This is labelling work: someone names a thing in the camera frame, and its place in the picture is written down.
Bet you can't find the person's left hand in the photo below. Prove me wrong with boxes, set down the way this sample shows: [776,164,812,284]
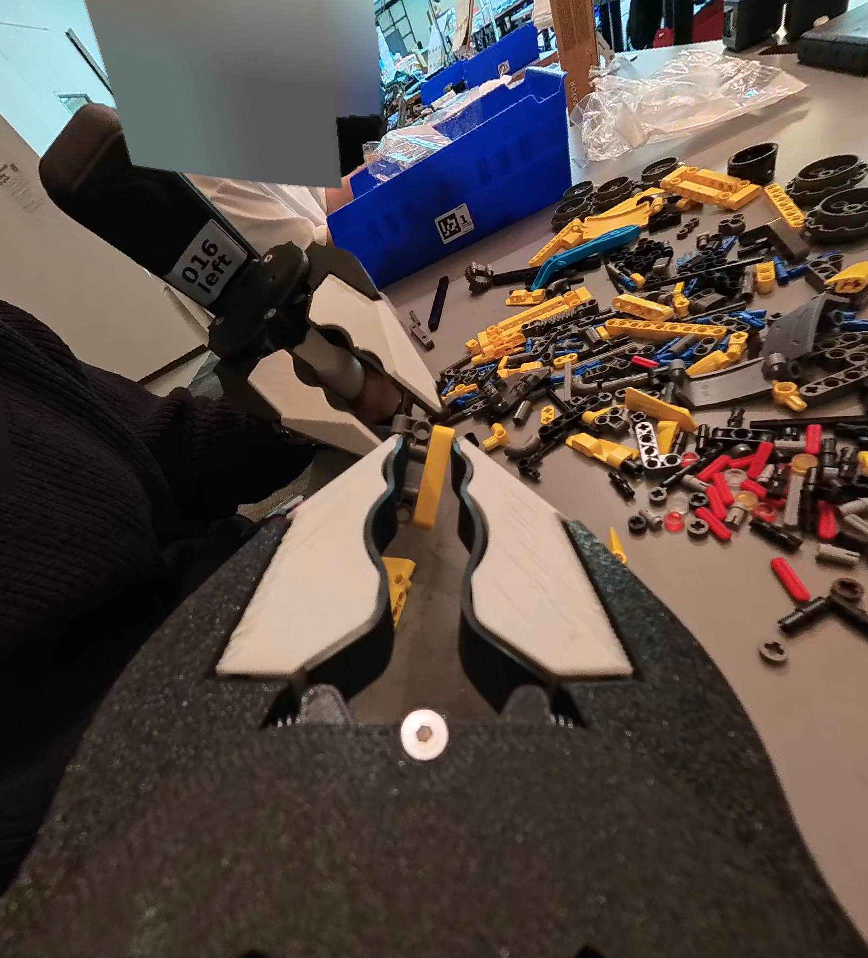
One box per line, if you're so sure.
[363,372,410,428]

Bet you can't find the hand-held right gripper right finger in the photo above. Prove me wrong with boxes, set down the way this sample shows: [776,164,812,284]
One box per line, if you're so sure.
[450,436,637,684]

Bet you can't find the brown cardboard box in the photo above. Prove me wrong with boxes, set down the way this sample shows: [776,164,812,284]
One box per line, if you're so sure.
[548,0,602,115]

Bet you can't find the black power adapter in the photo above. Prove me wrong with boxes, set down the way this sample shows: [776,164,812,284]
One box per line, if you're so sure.
[795,9,868,77]

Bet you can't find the black desktop equipment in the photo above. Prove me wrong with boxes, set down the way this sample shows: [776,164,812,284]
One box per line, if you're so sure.
[720,0,852,55]

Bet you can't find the grey connector piece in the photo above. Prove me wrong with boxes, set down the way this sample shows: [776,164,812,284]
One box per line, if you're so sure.
[391,414,433,526]

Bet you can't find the pile of building block pieces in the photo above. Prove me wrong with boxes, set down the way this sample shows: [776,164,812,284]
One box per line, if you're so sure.
[404,138,868,669]

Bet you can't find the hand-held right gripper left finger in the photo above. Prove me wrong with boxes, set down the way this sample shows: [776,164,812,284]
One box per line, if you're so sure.
[216,436,409,684]

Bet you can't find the short yellow beam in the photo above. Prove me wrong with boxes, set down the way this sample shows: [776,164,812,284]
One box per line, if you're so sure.
[412,424,456,531]

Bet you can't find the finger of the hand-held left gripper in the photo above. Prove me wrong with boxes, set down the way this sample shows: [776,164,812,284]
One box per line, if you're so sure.
[305,277,447,419]
[247,349,395,458]

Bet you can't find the teal curved panel piece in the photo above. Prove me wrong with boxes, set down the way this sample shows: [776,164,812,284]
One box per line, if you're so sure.
[530,223,642,290]

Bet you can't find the blue bin with square tag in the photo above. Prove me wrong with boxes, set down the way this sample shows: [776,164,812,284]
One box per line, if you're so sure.
[325,66,574,290]

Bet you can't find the clear plastic bags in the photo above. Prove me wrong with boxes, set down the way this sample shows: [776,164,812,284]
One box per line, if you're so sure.
[571,47,811,164]

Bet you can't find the blue storage bin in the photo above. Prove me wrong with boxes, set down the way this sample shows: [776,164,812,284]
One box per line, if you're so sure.
[418,24,541,107]

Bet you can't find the person's left forearm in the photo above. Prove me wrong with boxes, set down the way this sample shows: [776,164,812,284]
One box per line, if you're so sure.
[0,292,317,925]

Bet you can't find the crumpled plastic bags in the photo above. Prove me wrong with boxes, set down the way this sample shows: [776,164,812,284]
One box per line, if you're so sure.
[361,122,456,186]

